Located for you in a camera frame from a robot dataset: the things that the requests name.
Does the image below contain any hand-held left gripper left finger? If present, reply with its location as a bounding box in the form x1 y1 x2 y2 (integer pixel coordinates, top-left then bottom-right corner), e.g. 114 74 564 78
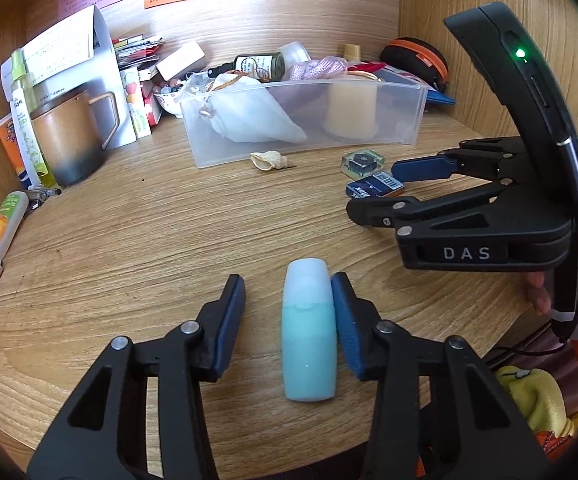
26 274 247 480

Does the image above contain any white bowl of beads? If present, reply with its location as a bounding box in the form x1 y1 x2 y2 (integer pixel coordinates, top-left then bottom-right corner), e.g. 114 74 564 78
153 77 190 118

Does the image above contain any brown mug with lid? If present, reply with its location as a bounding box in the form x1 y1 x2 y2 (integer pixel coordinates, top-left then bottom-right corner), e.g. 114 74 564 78
29 85 121 187

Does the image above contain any wooden desktop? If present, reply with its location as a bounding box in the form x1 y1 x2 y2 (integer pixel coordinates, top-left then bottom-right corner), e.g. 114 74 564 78
0 105 537 473

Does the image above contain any clear plastic storage box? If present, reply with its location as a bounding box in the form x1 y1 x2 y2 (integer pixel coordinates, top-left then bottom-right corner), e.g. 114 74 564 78
179 71 430 169

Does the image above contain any book with fruit print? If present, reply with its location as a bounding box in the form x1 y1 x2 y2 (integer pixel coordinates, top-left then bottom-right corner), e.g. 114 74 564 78
121 67 152 140

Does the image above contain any white tube orange green label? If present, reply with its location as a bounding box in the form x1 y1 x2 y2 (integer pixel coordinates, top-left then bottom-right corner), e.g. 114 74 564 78
0 191 30 257

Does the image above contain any small clear case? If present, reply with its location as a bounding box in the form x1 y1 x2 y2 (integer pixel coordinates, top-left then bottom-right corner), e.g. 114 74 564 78
341 147 386 180

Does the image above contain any white paper sheet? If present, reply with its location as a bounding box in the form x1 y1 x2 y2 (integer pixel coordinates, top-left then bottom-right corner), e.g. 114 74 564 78
23 7 94 81

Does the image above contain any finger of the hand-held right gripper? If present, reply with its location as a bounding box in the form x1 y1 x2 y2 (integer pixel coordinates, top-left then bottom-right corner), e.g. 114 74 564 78
392 137 540 186
346 180 570 239

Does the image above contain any stack of small boxes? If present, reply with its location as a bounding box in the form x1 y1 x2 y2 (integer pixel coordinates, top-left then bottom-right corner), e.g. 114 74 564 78
114 35 166 127

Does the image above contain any small blue box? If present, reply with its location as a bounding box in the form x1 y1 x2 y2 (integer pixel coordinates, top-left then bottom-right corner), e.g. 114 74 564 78
345 171 406 200

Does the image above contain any orange carton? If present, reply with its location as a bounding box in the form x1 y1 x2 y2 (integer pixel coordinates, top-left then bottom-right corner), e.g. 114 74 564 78
0 112 32 183

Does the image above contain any person's right hand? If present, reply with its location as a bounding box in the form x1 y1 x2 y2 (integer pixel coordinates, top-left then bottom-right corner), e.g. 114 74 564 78
526 245 578 317

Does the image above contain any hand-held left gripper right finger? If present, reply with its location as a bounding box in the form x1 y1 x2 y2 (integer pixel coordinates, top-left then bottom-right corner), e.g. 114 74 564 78
330 272 552 480

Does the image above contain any white paper bag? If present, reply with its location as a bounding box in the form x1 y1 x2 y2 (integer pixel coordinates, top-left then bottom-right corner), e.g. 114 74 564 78
21 4 137 151

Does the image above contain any dark bottle with label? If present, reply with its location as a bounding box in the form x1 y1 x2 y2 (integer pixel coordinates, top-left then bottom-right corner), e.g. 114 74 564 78
208 51 286 82

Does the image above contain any white drawstring bag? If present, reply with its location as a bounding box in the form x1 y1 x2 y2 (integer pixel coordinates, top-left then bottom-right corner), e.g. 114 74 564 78
201 72 308 143

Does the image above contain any black case with orange zip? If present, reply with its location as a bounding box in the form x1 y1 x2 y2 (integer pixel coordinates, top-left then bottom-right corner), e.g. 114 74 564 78
380 36 448 93

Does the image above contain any small white cardboard box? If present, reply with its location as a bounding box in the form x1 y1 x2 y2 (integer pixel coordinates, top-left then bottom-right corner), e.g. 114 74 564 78
156 40 206 81

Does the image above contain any yellow plush toy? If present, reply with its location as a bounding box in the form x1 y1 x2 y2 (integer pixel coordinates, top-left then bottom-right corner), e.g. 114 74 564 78
494 365 578 433

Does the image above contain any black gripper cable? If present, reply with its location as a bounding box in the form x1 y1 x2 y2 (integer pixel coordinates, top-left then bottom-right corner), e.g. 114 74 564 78
489 310 578 361

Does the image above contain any beige seashell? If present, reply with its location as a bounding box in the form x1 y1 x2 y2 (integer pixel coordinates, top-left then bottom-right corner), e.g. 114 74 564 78
250 151 298 172

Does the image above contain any translucent white tape roll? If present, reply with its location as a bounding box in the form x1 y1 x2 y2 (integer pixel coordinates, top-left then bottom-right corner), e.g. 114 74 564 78
278 41 312 68

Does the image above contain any teal squeeze bottle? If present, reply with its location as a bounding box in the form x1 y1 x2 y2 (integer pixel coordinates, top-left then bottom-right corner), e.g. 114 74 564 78
281 257 340 403

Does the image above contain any blue patchwork pouch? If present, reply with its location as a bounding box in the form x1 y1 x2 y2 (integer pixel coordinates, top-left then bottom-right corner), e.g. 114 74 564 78
426 87 456 107

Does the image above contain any pink rope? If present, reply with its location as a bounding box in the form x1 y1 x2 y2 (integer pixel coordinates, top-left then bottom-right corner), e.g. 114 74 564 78
289 56 350 82

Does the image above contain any green labelled bottle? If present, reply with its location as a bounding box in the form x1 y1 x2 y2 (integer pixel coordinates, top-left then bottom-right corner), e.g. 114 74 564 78
1 50 57 188

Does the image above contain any cream cylindrical container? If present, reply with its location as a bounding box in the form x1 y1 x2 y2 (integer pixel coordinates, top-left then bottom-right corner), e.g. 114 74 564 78
324 80 380 142

